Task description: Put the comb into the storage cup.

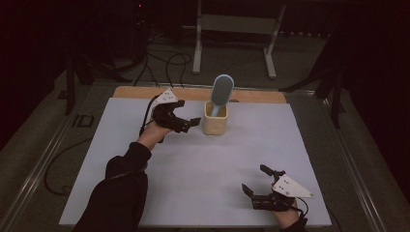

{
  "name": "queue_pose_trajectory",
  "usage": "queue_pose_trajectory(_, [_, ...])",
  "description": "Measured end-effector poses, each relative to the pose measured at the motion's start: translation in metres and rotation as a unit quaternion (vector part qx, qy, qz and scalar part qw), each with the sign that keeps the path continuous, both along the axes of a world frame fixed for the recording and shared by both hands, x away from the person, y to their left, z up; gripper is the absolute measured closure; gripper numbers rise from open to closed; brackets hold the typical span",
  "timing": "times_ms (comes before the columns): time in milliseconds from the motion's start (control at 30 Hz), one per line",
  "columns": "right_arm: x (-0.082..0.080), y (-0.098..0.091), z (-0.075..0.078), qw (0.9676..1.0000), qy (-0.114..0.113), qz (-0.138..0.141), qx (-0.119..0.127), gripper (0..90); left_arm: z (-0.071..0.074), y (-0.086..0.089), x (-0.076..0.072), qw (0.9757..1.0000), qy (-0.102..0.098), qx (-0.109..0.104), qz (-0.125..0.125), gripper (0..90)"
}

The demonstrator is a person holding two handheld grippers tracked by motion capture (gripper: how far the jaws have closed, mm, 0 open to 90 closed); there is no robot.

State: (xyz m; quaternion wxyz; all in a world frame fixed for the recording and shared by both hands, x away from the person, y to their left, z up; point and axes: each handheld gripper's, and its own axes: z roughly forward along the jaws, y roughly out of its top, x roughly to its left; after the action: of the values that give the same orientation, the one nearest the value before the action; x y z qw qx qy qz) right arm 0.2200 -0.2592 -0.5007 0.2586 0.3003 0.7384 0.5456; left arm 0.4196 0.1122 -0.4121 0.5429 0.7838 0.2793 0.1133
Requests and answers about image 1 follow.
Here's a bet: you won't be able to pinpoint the beige dimpled holder cup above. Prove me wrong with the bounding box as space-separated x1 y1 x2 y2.
202 101 229 136

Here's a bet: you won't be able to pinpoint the black floor cables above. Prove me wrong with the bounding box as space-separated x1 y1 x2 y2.
133 32 194 89

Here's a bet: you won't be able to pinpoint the wooden table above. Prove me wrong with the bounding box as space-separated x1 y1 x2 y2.
112 85 288 104

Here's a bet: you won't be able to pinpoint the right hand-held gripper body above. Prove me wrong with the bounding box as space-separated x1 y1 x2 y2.
250 169 314 213

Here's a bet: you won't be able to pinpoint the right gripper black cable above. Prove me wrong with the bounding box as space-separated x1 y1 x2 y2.
294 196 310 220

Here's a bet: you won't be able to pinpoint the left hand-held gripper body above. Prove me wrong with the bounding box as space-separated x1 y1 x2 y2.
150 88 191 134

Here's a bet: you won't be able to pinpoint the person's right hand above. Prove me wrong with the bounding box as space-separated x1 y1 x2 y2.
272 198 303 229

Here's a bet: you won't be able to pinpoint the person's left hand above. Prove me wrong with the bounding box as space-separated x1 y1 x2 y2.
136 119 175 151

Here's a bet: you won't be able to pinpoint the light blue hairbrush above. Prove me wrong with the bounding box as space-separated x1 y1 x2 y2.
210 73 235 118

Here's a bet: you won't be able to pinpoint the black floor cable loop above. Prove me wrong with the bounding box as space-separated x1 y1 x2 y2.
44 136 95 196

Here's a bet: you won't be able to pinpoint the grey metal stand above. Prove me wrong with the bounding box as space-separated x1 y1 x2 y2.
191 0 288 80

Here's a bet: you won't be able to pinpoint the metal floor rail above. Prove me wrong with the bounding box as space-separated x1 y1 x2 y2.
283 91 393 232
0 84 98 232

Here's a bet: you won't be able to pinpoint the white table sheet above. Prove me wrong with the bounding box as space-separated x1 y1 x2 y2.
58 97 333 228

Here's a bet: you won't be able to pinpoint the black stand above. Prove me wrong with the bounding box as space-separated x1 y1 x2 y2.
278 32 347 130
64 54 133 116

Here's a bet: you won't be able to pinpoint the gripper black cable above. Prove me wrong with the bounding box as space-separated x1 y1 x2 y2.
294 196 310 220
138 95 162 136

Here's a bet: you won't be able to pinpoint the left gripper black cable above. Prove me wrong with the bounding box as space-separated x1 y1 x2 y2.
138 95 162 136

